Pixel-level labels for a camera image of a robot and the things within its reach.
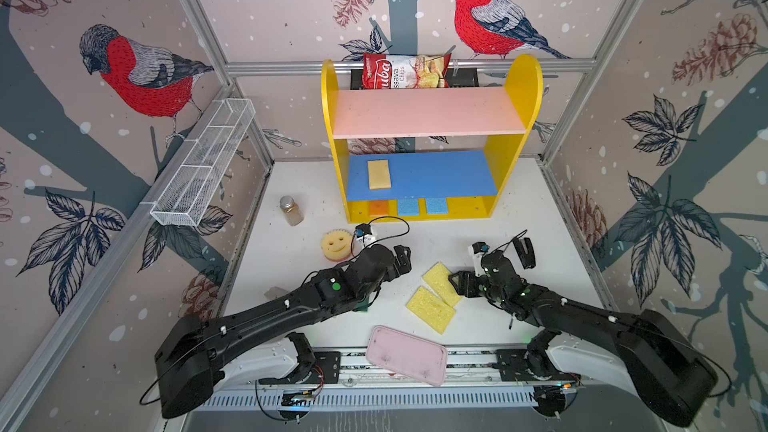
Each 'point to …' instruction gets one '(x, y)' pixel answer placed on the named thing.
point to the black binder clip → (525, 250)
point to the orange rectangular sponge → (379, 208)
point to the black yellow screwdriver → (510, 325)
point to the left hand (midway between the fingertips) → (402, 257)
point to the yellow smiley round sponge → (336, 245)
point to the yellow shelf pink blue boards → (398, 185)
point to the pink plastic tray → (408, 355)
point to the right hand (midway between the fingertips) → (454, 283)
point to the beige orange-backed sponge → (379, 174)
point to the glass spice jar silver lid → (292, 211)
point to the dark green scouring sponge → (361, 306)
